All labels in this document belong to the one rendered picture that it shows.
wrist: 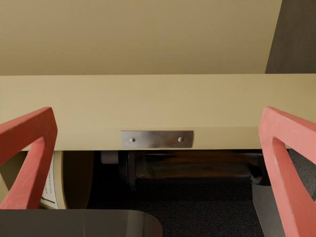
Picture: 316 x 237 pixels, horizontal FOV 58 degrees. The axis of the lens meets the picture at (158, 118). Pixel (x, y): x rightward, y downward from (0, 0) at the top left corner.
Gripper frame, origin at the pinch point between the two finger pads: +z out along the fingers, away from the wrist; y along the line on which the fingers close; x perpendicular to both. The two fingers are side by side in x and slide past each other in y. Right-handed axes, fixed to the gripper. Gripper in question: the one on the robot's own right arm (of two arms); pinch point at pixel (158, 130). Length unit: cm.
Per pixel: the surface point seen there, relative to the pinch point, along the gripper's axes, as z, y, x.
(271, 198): 20.1, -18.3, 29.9
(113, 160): 21.6, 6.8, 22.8
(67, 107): 15.4, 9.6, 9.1
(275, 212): 17.7, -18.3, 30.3
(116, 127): 12.0, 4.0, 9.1
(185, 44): 55, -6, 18
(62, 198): 13.3, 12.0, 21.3
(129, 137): 11.8, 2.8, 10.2
